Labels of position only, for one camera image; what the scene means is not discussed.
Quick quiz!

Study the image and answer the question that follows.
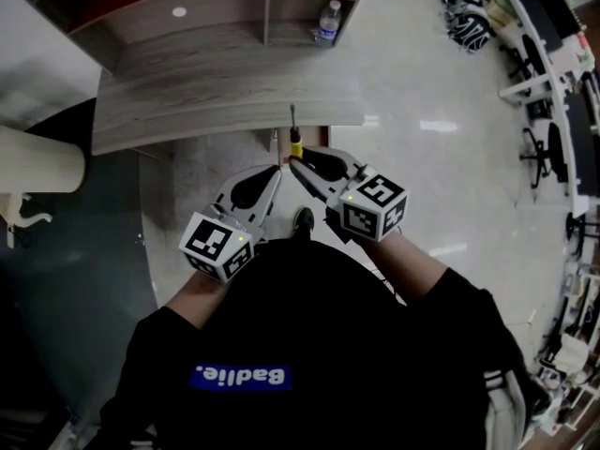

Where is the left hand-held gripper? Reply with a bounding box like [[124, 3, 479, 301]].
[[178, 164, 283, 285]]

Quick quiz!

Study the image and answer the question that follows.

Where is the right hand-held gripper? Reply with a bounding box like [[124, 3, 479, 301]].
[[287, 145, 410, 244]]

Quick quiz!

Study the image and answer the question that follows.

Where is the yellow handled screwdriver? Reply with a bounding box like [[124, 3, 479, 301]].
[[286, 102, 306, 161]]

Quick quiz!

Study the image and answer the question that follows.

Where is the wooden desk drawer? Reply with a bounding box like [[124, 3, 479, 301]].
[[270, 125, 332, 166]]

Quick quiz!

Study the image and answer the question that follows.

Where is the person's right forearm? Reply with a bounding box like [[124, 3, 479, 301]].
[[359, 229, 447, 307]]

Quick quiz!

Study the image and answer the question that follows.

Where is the person's left forearm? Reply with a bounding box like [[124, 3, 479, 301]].
[[165, 268, 232, 330]]

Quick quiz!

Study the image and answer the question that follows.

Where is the person's black shoe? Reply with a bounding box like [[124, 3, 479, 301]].
[[291, 206, 317, 239]]

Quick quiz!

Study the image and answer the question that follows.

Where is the person's black shirt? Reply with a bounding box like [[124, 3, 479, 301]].
[[97, 239, 532, 450]]

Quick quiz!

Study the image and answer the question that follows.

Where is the grey wooden desk with hutch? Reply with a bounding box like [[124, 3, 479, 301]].
[[22, 0, 377, 157]]

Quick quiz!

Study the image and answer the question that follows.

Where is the clear plastic water bottle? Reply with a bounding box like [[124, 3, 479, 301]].
[[314, 0, 344, 49]]

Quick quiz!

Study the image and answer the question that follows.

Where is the black white patterned helmet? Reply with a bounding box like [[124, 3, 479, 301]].
[[442, 0, 484, 19], [447, 10, 493, 54]]

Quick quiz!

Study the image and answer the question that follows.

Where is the cream ribbed chair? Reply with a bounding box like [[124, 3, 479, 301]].
[[0, 124, 88, 248]]

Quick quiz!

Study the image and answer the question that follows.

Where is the black office chair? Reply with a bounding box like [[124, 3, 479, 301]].
[[498, 34, 548, 82], [518, 121, 571, 189]]

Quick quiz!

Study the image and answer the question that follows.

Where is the long white office desk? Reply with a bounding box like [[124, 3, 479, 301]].
[[487, 0, 600, 219]]

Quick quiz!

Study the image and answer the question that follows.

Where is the black computer monitor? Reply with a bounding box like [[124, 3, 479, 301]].
[[564, 89, 600, 201], [533, 0, 583, 40]]

